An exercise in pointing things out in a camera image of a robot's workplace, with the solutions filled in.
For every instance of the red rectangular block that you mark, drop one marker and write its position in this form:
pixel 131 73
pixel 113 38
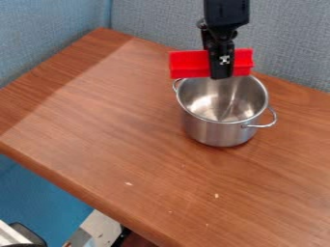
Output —
pixel 190 63

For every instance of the stainless steel pot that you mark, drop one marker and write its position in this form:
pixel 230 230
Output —
pixel 224 110

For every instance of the black chair part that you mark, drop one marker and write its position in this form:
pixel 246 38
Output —
pixel 35 240

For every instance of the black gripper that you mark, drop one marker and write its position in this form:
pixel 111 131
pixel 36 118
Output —
pixel 224 17

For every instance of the white table leg bracket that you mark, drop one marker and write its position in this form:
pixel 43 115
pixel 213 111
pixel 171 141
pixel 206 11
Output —
pixel 98 232

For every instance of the white object at corner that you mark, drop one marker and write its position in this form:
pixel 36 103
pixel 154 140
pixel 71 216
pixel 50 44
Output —
pixel 10 236

